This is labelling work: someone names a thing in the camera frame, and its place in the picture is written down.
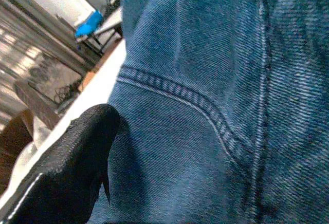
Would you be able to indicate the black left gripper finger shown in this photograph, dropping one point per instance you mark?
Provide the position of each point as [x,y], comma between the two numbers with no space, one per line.
[64,170]

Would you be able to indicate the blue denim garment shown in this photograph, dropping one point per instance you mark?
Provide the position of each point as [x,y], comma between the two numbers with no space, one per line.
[205,80]

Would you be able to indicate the brown round-backed chair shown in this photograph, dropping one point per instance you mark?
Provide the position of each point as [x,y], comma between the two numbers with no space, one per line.
[13,144]

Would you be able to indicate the bright blue object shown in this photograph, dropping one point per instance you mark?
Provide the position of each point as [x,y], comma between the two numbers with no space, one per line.
[88,25]

